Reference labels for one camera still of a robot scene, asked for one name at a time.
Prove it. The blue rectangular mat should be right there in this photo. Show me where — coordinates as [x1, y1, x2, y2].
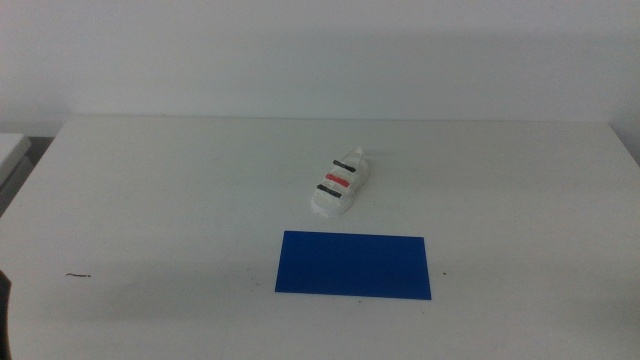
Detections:
[274, 230, 433, 301]

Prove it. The white shoe with striped straps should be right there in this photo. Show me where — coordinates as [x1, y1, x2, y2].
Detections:
[310, 146, 372, 219]

